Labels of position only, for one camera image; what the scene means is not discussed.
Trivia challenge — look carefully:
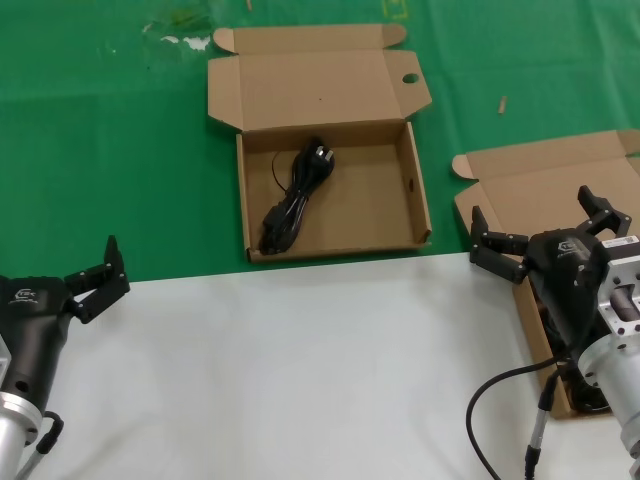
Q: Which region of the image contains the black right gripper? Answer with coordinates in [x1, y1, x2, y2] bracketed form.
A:
[468, 184, 630, 351]

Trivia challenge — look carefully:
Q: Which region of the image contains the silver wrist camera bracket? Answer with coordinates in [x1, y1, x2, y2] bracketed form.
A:
[597, 233, 640, 347]

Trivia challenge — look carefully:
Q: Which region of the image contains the green table cloth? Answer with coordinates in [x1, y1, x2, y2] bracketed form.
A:
[0, 0, 640, 284]

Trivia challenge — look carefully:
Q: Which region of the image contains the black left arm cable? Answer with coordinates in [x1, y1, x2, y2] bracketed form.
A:
[17, 409, 66, 480]

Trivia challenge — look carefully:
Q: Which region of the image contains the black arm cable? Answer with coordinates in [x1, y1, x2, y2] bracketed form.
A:
[465, 352, 577, 480]
[17, 409, 66, 480]

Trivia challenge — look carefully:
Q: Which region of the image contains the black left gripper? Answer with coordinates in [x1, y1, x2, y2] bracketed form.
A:
[0, 234, 132, 407]

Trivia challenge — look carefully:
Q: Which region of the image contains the cardboard box with round hole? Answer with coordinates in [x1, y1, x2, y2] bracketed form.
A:
[206, 23, 434, 264]

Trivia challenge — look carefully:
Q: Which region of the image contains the black power cable bundle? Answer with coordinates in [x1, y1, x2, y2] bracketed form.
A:
[258, 136, 338, 256]

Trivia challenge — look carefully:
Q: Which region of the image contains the open cardboard mailer box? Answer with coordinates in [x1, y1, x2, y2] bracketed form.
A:
[451, 128, 640, 419]

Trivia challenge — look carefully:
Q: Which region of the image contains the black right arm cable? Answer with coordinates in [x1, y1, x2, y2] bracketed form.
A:
[465, 352, 577, 480]

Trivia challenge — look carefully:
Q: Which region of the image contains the cable with silver connector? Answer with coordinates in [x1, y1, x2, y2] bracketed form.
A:
[522, 367, 572, 480]

